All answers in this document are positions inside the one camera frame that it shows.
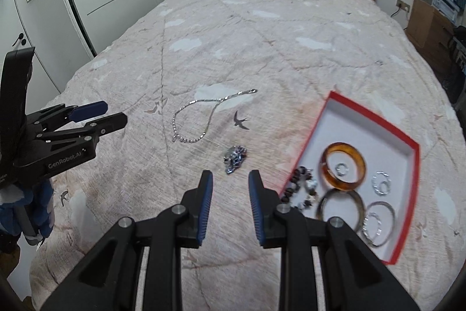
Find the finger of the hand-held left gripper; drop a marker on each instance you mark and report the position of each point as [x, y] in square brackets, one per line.
[109, 121]
[89, 109]

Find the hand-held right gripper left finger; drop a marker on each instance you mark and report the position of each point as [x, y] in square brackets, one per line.
[205, 209]

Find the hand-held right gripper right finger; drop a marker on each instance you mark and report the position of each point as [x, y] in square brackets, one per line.
[256, 209]

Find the grey metal bangle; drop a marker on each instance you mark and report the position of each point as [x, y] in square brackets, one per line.
[329, 195]

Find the red cardboard box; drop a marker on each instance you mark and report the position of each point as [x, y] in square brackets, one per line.
[364, 136]

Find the person's left forearm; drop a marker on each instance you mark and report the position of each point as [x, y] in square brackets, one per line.
[36, 209]

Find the amber bangle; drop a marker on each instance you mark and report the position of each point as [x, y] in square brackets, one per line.
[342, 147]

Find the twisted silver bangle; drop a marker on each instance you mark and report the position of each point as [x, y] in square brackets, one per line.
[364, 223]

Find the thin silver bangle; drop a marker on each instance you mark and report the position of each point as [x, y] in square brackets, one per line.
[392, 220]

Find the pink printed blanket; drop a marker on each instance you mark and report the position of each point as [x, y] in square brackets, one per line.
[255, 41]

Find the wooden dresser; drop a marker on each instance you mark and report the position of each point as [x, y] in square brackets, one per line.
[429, 30]

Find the black bags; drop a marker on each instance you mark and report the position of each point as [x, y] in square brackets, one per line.
[458, 63]

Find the white printer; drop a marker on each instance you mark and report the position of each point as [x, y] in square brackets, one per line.
[446, 5]

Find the wall socket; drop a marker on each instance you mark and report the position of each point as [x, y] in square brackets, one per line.
[403, 5]

